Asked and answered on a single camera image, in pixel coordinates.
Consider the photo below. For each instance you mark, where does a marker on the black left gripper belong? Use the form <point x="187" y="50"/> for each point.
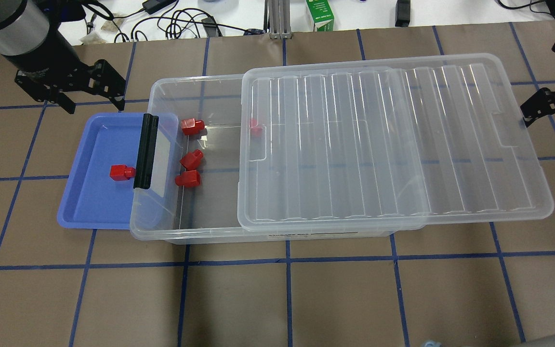
<point x="46" y="61"/>

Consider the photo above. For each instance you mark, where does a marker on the red block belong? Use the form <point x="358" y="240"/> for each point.
<point x="192" y="126"/>
<point x="121" y="172"/>
<point x="256" y="130"/>
<point x="192" y="160"/>
<point x="188" y="179"/>

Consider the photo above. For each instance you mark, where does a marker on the clear plastic box lid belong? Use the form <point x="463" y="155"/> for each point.
<point x="479" y="161"/>

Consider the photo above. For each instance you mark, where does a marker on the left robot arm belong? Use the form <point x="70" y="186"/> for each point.
<point x="24" y="28"/>

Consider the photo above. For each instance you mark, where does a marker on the clear plastic storage box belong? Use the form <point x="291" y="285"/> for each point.
<point x="195" y="193"/>

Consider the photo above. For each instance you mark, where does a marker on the blue plastic tray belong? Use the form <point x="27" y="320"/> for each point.
<point x="91" y="198"/>

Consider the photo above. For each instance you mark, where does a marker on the black power adapter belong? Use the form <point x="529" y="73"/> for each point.
<point x="154" y="6"/>

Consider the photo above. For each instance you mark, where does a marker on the black device on desk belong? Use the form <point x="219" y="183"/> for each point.
<point x="402" y="13"/>

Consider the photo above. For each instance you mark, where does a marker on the green white carton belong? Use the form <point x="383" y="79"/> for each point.
<point x="320" y="15"/>

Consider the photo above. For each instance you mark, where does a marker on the black box latch handle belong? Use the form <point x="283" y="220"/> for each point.
<point x="146" y="151"/>

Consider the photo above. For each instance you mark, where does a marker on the aluminium frame post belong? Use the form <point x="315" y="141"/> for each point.
<point x="277" y="19"/>

